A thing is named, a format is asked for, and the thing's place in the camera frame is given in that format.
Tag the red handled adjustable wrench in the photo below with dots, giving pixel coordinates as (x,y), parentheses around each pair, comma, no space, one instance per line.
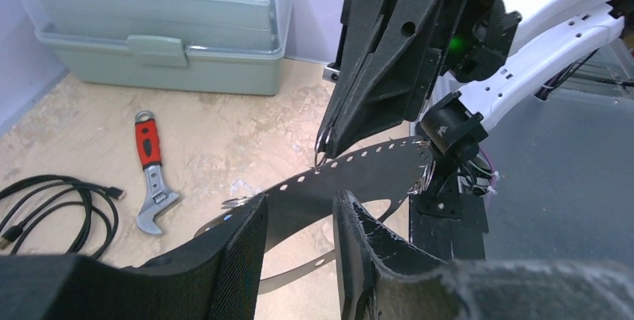
(159,197)

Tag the clear green plastic toolbox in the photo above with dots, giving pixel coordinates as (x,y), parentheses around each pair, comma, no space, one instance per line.
(217,46)

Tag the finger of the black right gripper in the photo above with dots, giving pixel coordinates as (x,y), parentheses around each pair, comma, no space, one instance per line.
(421,61)
(365,101)

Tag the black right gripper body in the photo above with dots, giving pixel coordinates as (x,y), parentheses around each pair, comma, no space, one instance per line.
(479,44)

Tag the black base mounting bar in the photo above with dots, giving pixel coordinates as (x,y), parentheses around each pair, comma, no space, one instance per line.
(445,222)

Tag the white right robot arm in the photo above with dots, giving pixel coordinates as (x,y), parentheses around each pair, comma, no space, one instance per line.
(549,37)

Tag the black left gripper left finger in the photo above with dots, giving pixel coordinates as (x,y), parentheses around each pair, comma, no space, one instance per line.
(215,275)

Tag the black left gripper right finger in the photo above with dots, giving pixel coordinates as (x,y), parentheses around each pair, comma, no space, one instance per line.
(382,276)

